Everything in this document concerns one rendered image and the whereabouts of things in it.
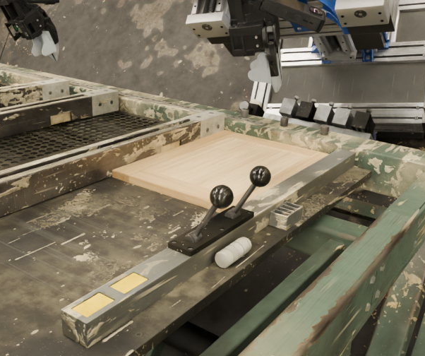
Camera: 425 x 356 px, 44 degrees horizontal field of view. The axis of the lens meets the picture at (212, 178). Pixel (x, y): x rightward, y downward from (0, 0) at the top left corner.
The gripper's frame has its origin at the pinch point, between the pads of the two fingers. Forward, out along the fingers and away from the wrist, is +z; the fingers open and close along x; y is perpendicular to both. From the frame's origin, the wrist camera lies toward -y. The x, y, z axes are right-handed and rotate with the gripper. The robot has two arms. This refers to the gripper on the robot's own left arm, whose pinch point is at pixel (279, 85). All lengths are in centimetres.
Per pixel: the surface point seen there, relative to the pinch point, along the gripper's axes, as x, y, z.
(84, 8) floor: -239, 157, 57
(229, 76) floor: -161, 48, 78
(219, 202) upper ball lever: 31.1, 7.3, 2.5
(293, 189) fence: 2.4, -0.3, 24.1
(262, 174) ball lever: 20.1, 2.1, 5.9
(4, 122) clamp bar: -24, 83, 17
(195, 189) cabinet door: 3.7, 21.0, 21.9
